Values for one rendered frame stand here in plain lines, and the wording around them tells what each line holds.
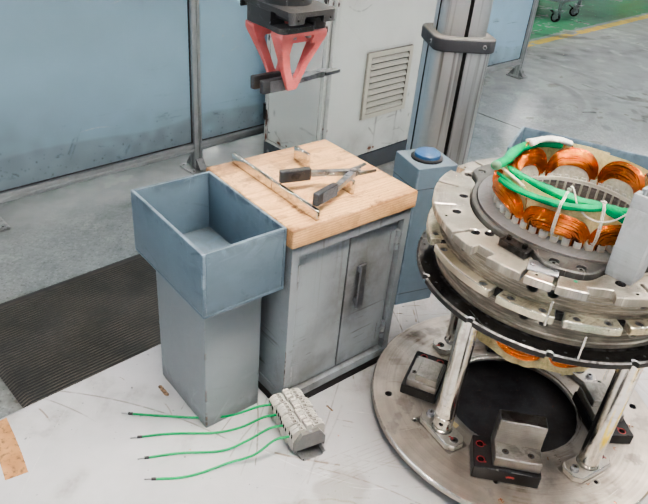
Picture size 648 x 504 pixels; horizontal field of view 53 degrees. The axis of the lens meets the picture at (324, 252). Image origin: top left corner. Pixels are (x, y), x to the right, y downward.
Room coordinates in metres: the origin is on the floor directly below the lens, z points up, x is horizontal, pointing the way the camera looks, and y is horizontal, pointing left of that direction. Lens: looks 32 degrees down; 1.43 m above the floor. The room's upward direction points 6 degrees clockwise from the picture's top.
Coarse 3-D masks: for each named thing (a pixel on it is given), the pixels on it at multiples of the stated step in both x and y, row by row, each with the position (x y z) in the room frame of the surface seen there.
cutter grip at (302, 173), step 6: (294, 168) 0.71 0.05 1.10; (300, 168) 0.71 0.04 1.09; (306, 168) 0.72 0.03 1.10; (282, 174) 0.70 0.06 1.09; (288, 174) 0.70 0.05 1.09; (294, 174) 0.71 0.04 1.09; (300, 174) 0.71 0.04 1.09; (306, 174) 0.71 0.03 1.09; (282, 180) 0.70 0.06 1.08; (288, 180) 0.70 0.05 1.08; (294, 180) 0.71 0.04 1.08; (300, 180) 0.71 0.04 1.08; (306, 180) 0.72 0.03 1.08
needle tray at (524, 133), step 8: (528, 128) 1.02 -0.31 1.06; (520, 136) 1.00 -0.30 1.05; (528, 136) 1.01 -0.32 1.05; (536, 136) 1.01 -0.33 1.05; (560, 136) 1.00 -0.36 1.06; (512, 144) 0.94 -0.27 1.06; (584, 144) 0.98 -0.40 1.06; (592, 144) 0.97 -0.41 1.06; (608, 152) 0.96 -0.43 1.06; (616, 152) 0.96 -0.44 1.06; (624, 152) 0.96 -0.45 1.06; (632, 152) 0.95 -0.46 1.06; (632, 160) 0.95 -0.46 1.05; (640, 160) 0.94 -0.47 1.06
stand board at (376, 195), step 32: (256, 160) 0.79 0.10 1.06; (288, 160) 0.80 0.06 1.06; (320, 160) 0.81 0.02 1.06; (352, 160) 0.82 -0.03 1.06; (256, 192) 0.70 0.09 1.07; (384, 192) 0.73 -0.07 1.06; (416, 192) 0.74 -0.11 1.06; (288, 224) 0.63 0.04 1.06; (320, 224) 0.64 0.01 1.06; (352, 224) 0.67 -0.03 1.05
